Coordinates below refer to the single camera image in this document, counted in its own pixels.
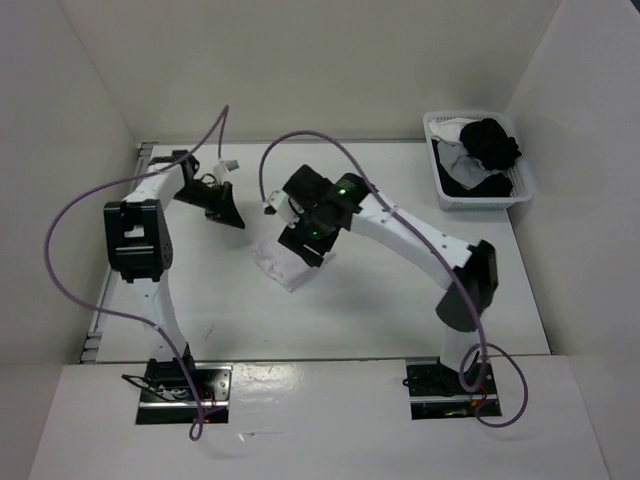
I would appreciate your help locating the white plastic laundry basket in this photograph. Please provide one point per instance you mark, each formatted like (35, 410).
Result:
(523, 188)

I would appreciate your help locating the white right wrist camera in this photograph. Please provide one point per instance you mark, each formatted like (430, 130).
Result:
(277, 203)

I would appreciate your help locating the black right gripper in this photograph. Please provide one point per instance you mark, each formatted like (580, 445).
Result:
(295, 239)

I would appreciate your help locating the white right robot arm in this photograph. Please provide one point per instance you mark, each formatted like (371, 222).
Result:
(466, 272)

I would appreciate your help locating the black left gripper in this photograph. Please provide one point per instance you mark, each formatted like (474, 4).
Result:
(224, 208)

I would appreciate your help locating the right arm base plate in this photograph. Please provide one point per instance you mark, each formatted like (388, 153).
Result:
(435, 393)

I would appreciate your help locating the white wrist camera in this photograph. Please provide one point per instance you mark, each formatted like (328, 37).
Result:
(277, 203)
(224, 167)

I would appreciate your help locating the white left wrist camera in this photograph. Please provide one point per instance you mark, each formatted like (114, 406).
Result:
(224, 167)

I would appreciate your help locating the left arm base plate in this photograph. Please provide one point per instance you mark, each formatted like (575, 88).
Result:
(165, 404)

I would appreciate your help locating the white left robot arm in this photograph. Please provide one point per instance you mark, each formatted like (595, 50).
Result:
(140, 249)

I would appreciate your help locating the white tank top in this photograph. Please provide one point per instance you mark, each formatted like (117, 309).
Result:
(280, 264)

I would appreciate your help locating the black garment in basket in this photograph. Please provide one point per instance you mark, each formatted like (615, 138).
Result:
(478, 167)

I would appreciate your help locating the white garment in basket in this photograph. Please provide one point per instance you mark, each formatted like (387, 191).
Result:
(449, 131)

